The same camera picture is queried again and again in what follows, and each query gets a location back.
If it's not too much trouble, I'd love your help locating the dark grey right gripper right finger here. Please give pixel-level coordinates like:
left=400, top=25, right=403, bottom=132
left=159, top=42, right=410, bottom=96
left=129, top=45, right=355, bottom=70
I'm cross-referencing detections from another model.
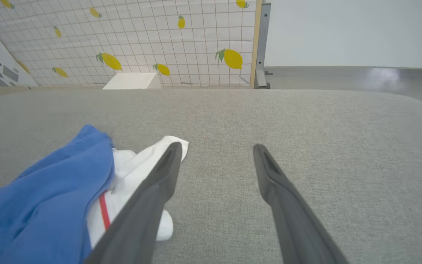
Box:
left=253, top=144, right=349, bottom=264

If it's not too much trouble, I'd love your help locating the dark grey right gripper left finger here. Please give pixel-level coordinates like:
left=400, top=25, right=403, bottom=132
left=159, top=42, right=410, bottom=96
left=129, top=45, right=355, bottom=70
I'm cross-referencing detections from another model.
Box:
left=85, top=142, right=183, bottom=264

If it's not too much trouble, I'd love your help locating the blue and white sports jersey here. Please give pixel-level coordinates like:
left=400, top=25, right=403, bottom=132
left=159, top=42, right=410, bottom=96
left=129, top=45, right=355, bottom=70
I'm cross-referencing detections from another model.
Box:
left=0, top=124, right=189, bottom=264

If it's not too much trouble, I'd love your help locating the white box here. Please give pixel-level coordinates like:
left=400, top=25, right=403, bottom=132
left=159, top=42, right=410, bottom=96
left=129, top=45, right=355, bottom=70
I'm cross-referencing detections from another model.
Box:
left=102, top=72, right=162, bottom=90

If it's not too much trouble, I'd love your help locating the lemon print grid panel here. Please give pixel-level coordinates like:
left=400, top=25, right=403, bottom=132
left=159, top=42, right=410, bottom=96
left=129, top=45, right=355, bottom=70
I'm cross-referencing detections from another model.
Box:
left=0, top=0, right=263, bottom=89

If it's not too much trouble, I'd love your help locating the grey metal panel stand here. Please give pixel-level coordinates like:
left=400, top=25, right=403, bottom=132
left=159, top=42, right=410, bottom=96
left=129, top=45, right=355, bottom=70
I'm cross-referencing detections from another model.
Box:
left=254, top=3, right=273, bottom=89

